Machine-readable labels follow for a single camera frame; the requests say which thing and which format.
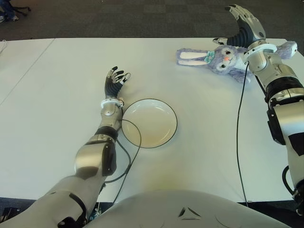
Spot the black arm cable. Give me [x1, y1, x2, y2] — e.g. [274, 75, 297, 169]
[236, 60, 249, 208]
[95, 105, 143, 214]

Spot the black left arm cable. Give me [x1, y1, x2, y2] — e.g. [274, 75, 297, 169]
[95, 105, 143, 214]

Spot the person in blue jeans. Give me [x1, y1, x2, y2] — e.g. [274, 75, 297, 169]
[0, 0, 19, 23]

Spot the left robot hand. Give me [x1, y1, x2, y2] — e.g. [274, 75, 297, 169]
[104, 66, 132, 98]

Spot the silver robot torso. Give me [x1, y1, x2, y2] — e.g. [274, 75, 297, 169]
[83, 189, 288, 228]

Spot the black office chair base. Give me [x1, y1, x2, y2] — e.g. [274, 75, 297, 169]
[13, 6, 32, 17]

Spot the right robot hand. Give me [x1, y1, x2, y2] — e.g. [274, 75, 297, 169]
[212, 4, 266, 49]

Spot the purple plush bunny doll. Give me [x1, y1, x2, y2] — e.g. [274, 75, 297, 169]
[175, 41, 299, 84]

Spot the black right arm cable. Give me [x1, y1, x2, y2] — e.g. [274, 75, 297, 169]
[236, 60, 249, 208]

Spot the white plate black rim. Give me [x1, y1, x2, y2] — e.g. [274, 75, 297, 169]
[121, 98, 178, 149]

